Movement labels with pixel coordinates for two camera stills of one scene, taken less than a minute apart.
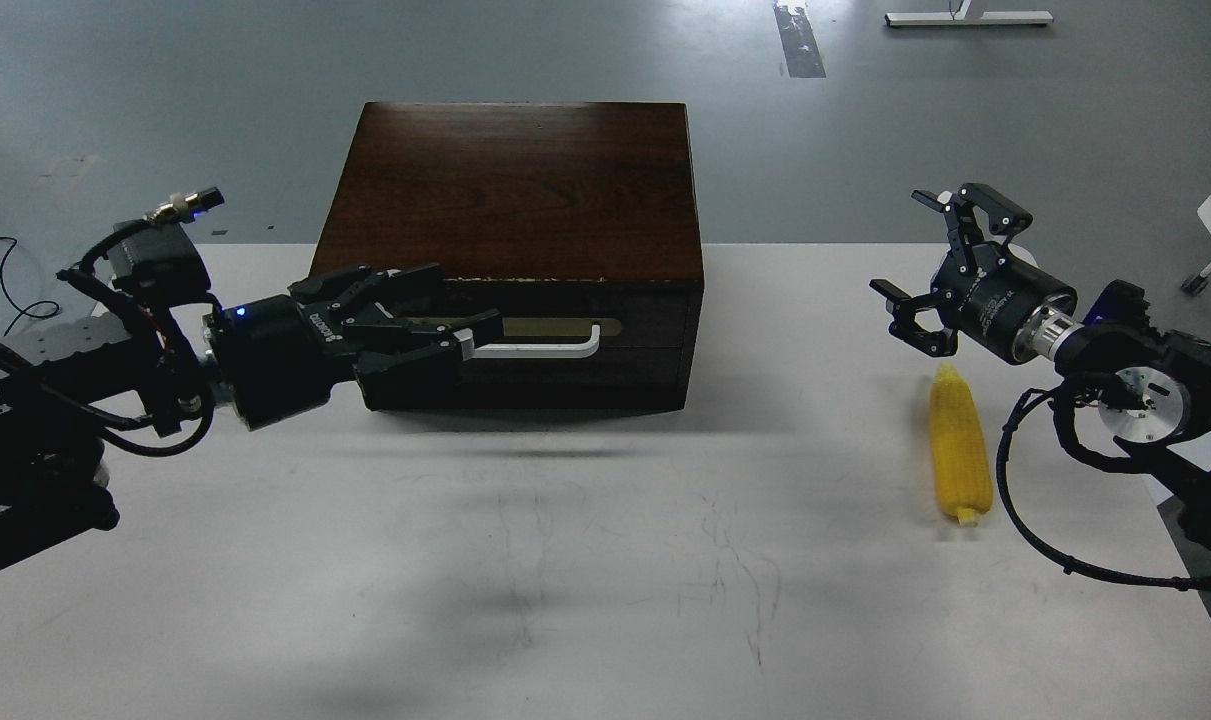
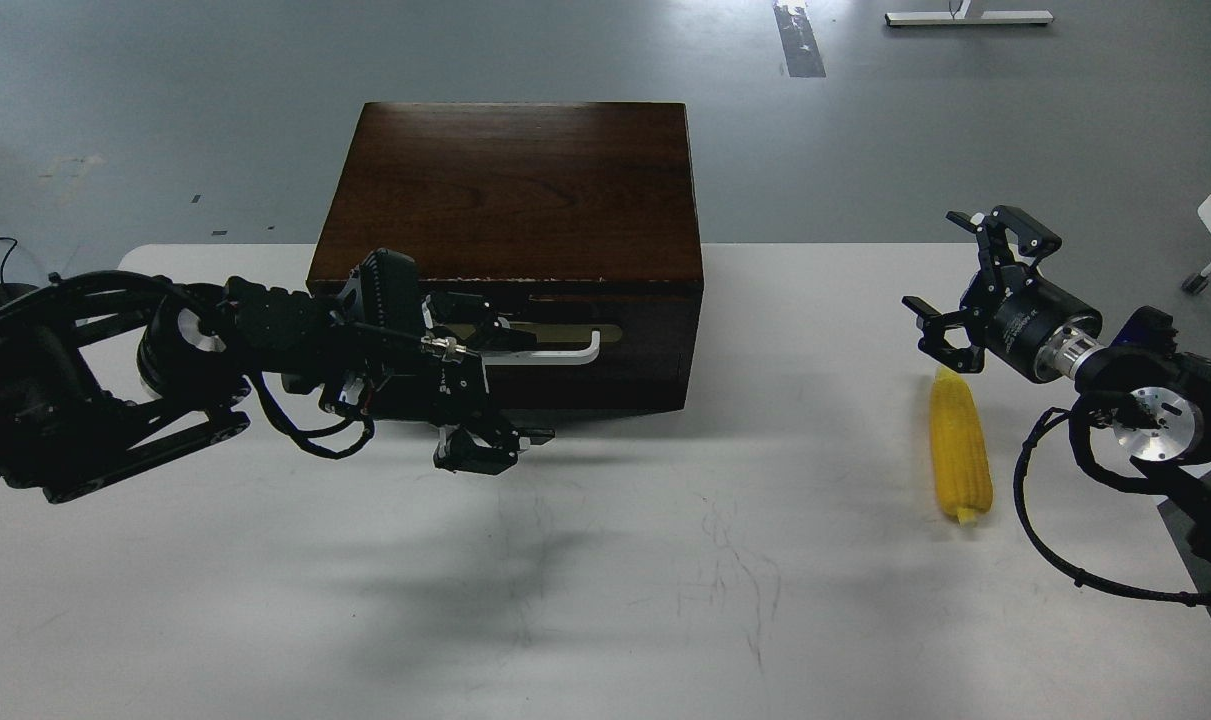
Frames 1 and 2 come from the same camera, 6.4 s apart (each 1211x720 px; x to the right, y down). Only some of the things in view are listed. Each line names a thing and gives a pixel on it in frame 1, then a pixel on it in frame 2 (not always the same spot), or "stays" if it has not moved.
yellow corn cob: x=961 y=458 stays
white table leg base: x=959 y=16 stays
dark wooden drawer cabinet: x=580 y=222 stays
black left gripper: x=273 y=356 -> x=443 y=381
